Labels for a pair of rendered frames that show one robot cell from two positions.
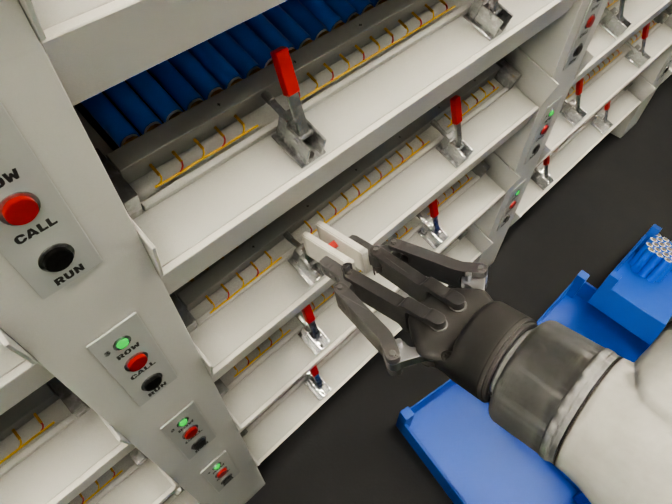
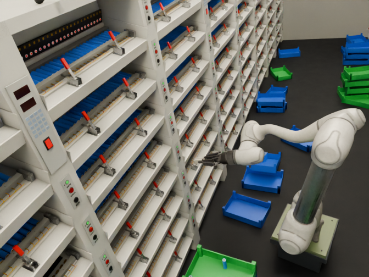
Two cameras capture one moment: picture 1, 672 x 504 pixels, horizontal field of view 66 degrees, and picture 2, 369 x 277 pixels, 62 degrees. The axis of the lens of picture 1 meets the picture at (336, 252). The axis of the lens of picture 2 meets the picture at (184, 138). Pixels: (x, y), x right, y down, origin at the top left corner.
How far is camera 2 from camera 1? 1.49 m
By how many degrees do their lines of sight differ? 24
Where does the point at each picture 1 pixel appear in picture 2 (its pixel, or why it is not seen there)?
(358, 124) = (195, 140)
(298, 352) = (196, 192)
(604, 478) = (239, 158)
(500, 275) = (230, 176)
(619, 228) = not seen: hidden behind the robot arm
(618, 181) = not seen: hidden behind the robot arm
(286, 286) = (192, 172)
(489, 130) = (211, 139)
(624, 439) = (239, 154)
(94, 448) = (179, 199)
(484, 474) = (247, 214)
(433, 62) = (200, 129)
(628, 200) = not seen: hidden behind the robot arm
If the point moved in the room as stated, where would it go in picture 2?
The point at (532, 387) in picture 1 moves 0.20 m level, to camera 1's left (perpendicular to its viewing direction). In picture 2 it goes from (229, 155) to (199, 168)
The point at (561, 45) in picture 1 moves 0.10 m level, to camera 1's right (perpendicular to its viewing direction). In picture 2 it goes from (216, 121) to (228, 116)
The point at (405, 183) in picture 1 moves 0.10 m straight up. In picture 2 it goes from (202, 151) to (200, 140)
